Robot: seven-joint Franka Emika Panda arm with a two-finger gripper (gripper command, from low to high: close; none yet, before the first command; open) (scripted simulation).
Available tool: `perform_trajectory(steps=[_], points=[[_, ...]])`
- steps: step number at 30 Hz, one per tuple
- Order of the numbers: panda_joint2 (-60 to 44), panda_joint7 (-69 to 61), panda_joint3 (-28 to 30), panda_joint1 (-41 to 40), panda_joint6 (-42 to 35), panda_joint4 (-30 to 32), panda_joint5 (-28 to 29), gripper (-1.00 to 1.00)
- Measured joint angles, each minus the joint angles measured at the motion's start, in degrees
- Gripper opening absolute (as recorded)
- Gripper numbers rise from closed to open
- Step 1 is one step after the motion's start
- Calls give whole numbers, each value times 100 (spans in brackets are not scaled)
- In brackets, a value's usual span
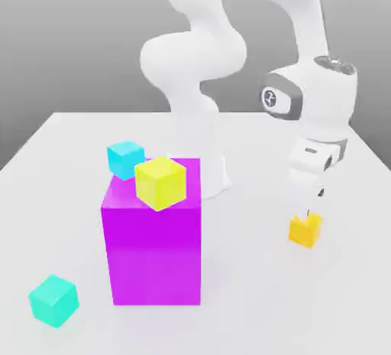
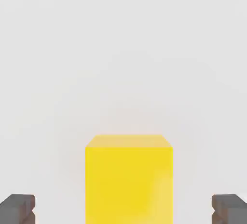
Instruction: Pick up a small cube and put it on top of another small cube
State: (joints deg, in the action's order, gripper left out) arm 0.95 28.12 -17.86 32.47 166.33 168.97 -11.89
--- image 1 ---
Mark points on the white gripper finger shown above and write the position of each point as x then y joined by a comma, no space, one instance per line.
303,216

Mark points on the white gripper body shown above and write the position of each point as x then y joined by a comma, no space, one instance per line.
305,190

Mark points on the small orange cube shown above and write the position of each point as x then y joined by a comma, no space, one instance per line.
305,234

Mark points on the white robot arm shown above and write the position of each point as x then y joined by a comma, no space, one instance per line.
195,55

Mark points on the small yellow cube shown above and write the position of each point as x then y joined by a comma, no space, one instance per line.
160,182

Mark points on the small cyan cube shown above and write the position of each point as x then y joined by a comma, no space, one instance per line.
123,159

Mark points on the small teal cube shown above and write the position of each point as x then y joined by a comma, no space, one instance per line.
53,301

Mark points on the large magenta box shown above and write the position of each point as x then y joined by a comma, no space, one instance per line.
152,254

